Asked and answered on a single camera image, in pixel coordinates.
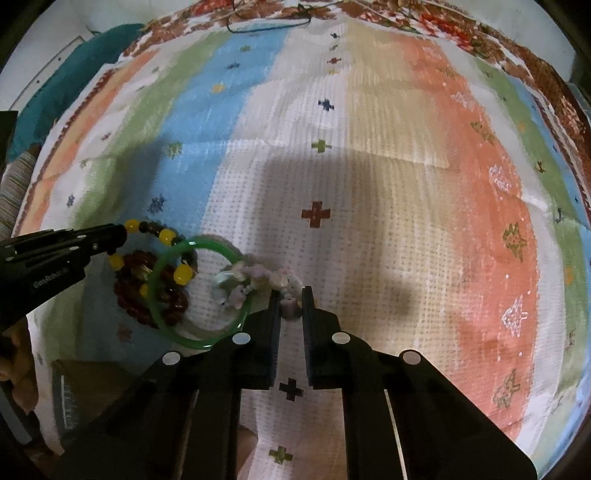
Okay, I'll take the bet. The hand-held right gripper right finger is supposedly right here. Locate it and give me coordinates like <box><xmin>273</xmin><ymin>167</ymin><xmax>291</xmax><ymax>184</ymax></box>
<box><xmin>302</xmin><ymin>286</ymin><xmax>537</xmax><ymax>480</ymax></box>

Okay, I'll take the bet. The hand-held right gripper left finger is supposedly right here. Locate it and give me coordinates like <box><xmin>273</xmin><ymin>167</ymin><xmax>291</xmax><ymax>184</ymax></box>
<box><xmin>59</xmin><ymin>288</ymin><xmax>283</xmax><ymax>480</ymax></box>

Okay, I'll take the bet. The yellow and dark bead bracelet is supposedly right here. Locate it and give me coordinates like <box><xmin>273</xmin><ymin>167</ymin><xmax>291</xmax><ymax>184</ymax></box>
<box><xmin>108</xmin><ymin>219</ymin><xmax>200</xmax><ymax>297</ymax></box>

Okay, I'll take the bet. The green jade bangle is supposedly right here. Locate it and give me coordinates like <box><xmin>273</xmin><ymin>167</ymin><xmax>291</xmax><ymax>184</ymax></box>
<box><xmin>148</xmin><ymin>235</ymin><xmax>253</xmax><ymax>350</ymax></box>

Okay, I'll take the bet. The pastel striped woven blanket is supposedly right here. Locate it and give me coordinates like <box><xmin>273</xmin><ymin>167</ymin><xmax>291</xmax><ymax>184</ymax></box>
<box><xmin>14</xmin><ymin>18</ymin><xmax>587</xmax><ymax>480</ymax></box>

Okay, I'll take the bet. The pink white bead bracelet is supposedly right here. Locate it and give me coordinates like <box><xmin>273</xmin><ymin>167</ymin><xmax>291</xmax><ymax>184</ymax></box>
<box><xmin>214</xmin><ymin>260</ymin><xmax>304</xmax><ymax>320</ymax></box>

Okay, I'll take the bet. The teal cloth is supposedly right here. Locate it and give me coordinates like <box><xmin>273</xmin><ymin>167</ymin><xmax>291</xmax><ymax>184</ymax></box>
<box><xmin>8</xmin><ymin>24</ymin><xmax>148</xmax><ymax>162</ymax></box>

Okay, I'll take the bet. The striped grey fabric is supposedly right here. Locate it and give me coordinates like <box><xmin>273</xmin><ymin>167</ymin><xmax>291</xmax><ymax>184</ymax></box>
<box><xmin>0</xmin><ymin>147</ymin><xmax>40</xmax><ymax>241</ymax></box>

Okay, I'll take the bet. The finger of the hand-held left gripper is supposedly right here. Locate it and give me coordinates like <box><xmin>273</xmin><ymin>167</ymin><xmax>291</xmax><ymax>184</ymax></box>
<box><xmin>0</xmin><ymin>223</ymin><xmax>129</xmax><ymax>267</ymax></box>

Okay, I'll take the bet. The black cable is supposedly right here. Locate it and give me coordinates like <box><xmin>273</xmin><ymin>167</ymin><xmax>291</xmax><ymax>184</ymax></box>
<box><xmin>225</xmin><ymin>4</ymin><xmax>315</xmax><ymax>36</ymax></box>

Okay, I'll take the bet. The dark red bead bracelet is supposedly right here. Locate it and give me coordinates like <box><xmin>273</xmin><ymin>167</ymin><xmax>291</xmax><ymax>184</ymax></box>
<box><xmin>113</xmin><ymin>249</ymin><xmax>191</xmax><ymax>328</ymax></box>

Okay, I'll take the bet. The person's left hand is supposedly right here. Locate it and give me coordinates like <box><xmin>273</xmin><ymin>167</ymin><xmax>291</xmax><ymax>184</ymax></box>
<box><xmin>0</xmin><ymin>318</ymin><xmax>38</xmax><ymax>412</ymax></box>

